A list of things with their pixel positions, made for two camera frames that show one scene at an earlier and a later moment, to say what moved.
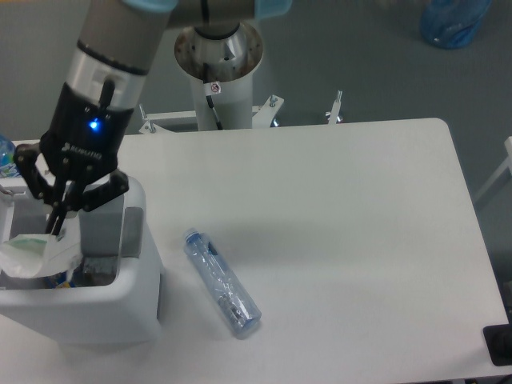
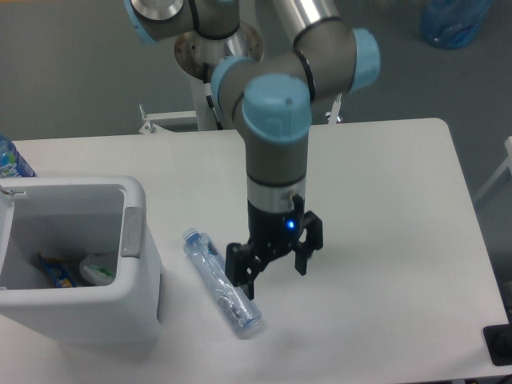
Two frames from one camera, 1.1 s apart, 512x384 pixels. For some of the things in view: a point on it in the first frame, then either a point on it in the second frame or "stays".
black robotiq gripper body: (84, 137) to (270, 230)
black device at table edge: (498, 341) stays
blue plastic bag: (452, 24) stays
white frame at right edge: (506, 165) stays
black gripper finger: (76, 198) to (243, 262)
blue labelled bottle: (8, 168) stays
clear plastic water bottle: (222, 282) stays
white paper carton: (41, 255) to (98, 270)
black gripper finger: (26, 154) to (314, 233)
